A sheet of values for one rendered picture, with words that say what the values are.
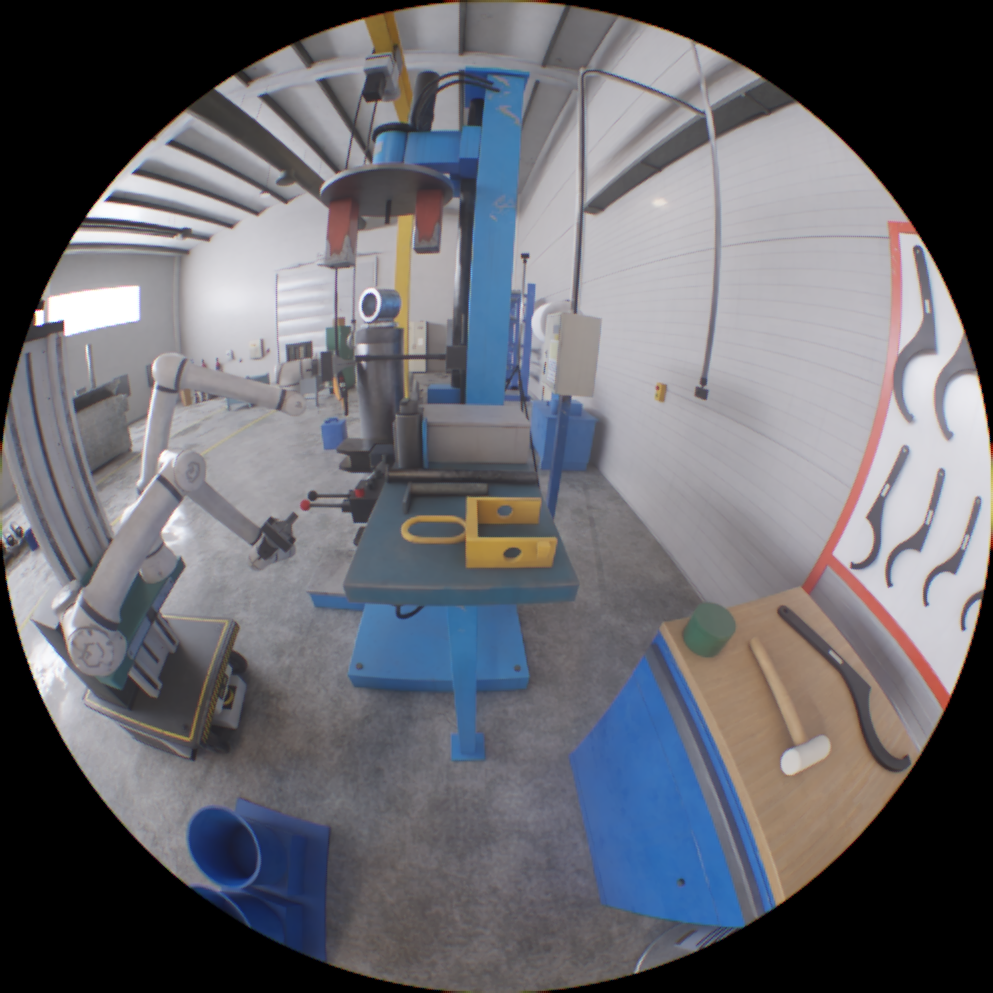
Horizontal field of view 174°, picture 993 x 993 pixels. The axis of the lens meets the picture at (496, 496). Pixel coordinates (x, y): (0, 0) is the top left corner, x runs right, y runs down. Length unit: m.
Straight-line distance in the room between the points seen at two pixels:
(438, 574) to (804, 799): 0.81
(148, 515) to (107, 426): 7.90
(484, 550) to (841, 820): 0.89
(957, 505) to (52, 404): 3.05
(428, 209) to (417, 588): 1.37
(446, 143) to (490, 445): 1.33
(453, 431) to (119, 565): 1.06
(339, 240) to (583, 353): 1.21
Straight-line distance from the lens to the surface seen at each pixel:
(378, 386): 1.40
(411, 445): 0.89
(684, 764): 0.77
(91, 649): 1.11
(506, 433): 0.97
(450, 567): 0.58
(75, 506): 1.55
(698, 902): 0.91
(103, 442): 8.87
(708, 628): 0.69
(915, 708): 1.79
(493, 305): 1.34
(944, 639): 1.65
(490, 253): 1.37
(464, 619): 0.65
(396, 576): 0.58
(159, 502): 1.07
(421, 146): 1.65
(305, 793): 1.60
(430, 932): 1.51
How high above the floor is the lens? 1.45
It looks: 28 degrees down
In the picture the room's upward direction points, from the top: 4 degrees clockwise
